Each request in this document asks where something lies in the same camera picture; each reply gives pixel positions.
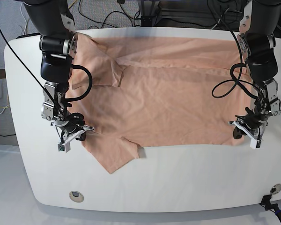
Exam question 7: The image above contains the table cable grommet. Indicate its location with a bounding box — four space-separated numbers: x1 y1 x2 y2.
69 191 84 203
270 184 281 195

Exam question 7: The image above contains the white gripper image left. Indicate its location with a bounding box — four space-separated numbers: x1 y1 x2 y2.
51 123 95 153

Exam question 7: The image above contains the black clamp with cable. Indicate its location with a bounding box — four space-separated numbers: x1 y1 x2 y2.
260 195 281 223

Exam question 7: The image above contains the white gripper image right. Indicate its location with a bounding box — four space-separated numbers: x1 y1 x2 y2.
229 118 267 149

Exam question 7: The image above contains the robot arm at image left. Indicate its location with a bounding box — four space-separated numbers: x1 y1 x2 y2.
23 0 93 152

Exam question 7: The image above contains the peach pink T-shirt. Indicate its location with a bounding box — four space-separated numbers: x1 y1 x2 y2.
70 33 251 173

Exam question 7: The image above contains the left table cable grommet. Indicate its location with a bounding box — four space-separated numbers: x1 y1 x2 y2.
69 191 84 203

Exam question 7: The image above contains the right table cable grommet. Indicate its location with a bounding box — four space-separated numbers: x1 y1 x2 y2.
270 184 281 195

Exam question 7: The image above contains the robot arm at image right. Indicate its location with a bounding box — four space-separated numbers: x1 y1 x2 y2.
230 0 281 149

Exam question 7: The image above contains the white floor cable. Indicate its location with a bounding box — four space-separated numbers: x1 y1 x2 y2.
19 0 29 36

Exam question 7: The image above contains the black metal frame post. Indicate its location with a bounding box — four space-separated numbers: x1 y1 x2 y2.
137 0 160 27

